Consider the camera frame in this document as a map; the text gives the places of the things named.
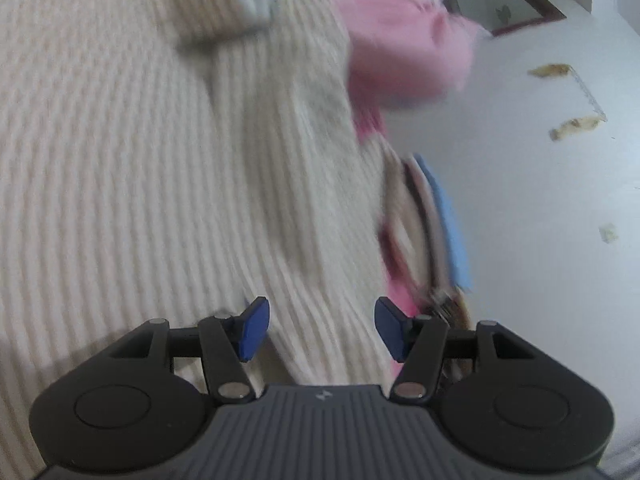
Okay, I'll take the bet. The pink floral duvet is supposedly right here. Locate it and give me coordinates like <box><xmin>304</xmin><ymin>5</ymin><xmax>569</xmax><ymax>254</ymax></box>
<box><xmin>325</xmin><ymin>0</ymin><xmax>493</xmax><ymax>111</ymax></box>

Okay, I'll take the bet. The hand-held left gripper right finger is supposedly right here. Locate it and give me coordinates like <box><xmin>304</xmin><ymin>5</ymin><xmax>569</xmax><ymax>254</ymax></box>
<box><xmin>375</xmin><ymin>296</ymin><xmax>536</xmax><ymax>403</ymax></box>

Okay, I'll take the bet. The stack of folded clothes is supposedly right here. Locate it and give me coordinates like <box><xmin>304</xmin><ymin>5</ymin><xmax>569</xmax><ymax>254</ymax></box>
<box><xmin>382</xmin><ymin>157</ymin><xmax>451</xmax><ymax>301</ymax></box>

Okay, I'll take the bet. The beige houndstooth coat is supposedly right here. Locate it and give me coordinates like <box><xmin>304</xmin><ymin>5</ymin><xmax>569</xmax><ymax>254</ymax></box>
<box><xmin>0</xmin><ymin>0</ymin><xmax>416</xmax><ymax>480</ymax></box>

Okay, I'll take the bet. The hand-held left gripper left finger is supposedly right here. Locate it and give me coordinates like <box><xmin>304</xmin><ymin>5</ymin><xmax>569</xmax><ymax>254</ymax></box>
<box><xmin>107</xmin><ymin>296</ymin><xmax>271</xmax><ymax>403</ymax></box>

